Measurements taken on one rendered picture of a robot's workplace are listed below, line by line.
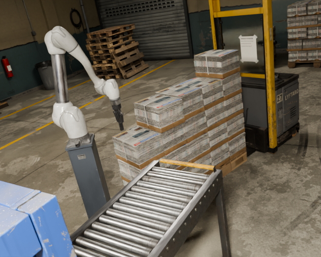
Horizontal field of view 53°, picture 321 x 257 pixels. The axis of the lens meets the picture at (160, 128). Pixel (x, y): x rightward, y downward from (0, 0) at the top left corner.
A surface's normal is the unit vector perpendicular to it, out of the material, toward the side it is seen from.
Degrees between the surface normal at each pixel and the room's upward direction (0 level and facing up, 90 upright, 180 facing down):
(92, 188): 90
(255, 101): 90
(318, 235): 0
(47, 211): 90
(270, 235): 0
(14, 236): 90
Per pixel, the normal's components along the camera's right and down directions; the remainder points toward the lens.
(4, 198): -0.17, -0.91
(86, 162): 0.09, 0.36
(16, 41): 0.84, 0.07
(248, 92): -0.75, 0.36
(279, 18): -0.51, 0.40
